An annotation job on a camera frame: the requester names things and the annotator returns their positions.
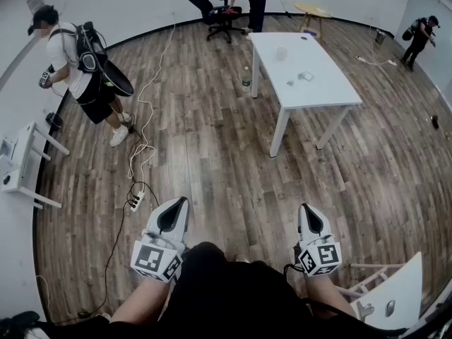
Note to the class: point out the clear water bottle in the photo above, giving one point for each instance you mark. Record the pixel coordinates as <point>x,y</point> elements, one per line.
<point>246,80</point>

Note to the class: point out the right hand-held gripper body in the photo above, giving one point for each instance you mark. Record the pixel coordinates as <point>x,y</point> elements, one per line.
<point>319,256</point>

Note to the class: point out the black office chair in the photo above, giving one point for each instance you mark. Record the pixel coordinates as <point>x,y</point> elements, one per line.
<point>215,14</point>

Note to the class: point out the person's black clothing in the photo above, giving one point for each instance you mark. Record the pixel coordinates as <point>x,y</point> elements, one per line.
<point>226,295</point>

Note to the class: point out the person's left forearm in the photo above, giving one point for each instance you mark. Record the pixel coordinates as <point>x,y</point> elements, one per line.
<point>141,302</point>

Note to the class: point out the black box on floor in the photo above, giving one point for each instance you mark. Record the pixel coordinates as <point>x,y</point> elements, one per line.
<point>54,120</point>

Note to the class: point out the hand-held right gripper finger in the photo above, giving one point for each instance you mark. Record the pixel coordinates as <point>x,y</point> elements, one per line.
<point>302,222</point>
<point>319,222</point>

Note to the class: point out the white square frame piece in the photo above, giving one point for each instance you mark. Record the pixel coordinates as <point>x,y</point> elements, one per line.
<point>306,76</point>

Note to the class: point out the paper sheet on wall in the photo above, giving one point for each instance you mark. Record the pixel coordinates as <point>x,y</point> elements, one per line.
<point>35,3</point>

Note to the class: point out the person's right forearm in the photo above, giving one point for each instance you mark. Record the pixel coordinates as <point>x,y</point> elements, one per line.
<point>326,295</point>

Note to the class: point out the small grey item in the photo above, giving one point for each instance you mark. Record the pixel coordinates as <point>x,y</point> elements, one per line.
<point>290,82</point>

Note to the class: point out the black round disc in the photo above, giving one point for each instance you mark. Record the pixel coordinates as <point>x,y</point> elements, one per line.
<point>118,80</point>

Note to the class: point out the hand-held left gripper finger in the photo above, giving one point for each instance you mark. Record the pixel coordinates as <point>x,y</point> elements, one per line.
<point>186,221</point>
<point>164,215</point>

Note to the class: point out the white rectangular table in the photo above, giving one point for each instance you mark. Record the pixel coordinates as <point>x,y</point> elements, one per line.
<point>310,83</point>

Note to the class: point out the small dark floor object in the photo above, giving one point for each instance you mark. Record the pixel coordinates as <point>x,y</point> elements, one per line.
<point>435,122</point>

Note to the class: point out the round yellow side table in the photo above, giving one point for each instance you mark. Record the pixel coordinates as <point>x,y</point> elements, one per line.
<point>312,11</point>

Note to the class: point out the overturned white table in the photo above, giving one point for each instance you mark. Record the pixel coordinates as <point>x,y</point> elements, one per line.
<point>392,295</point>
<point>24,161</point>

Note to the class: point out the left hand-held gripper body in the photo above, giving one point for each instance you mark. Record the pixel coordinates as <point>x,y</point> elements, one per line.
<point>155,258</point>

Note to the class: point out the white power strip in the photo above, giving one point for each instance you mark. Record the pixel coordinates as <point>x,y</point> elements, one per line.
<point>376,61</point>
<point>137,201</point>

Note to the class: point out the black backpack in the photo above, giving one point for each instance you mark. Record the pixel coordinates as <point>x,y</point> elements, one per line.
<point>88,48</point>

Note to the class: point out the small metal bin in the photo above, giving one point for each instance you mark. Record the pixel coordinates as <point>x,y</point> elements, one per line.
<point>380,37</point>

